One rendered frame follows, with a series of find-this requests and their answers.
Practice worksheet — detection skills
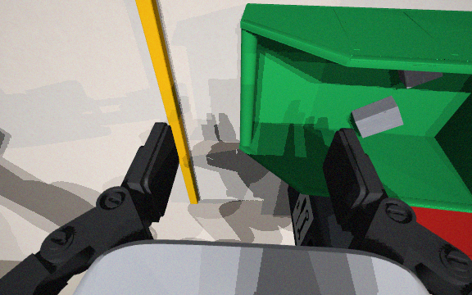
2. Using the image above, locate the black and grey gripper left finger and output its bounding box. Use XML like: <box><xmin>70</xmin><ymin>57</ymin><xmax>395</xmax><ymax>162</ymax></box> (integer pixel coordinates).
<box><xmin>0</xmin><ymin>122</ymin><xmax>179</xmax><ymax>295</ymax></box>

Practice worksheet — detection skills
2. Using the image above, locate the yellow bar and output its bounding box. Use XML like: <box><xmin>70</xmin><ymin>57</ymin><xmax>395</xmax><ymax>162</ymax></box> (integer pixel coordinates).
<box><xmin>135</xmin><ymin>0</ymin><xmax>198</xmax><ymax>204</ymax></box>

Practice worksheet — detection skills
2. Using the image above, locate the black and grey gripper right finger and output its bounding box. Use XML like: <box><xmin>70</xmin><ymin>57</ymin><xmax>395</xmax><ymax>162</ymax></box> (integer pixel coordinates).
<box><xmin>323</xmin><ymin>128</ymin><xmax>472</xmax><ymax>295</ymax></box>

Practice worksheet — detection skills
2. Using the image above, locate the grey rectangular block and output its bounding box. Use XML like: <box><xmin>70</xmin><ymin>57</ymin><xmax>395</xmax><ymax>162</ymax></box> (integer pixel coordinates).
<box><xmin>352</xmin><ymin>96</ymin><xmax>403</xmax><ymax>138</ymax></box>

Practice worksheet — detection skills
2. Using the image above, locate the dark grey block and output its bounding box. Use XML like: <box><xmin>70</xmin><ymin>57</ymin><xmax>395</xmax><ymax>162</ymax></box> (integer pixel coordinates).
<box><xmin>398</xmin><ymin>70</ymin><xmax>443</xmax><ymax>89</ymax></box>

